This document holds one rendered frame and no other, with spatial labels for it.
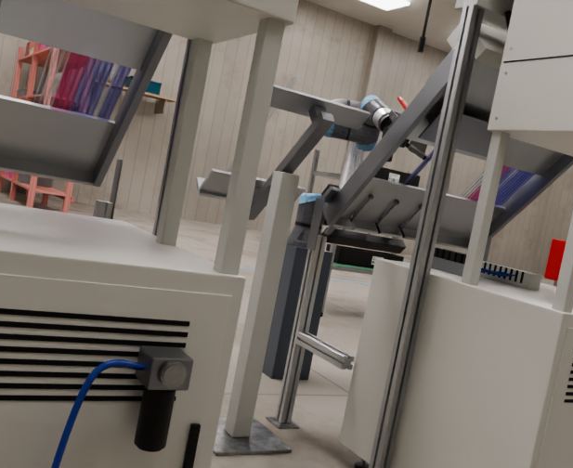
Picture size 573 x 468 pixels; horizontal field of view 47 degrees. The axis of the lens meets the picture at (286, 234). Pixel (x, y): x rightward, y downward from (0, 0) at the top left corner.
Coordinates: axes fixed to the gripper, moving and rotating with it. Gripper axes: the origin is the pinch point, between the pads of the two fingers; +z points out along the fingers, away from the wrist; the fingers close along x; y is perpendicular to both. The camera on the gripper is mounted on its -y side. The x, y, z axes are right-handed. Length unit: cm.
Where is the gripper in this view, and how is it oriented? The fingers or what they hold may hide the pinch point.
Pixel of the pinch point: (411, 157)
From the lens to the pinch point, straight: 221.7
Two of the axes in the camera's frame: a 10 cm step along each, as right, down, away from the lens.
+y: 4.0, -7.9, -4.7
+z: 3.4, 6.0, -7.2
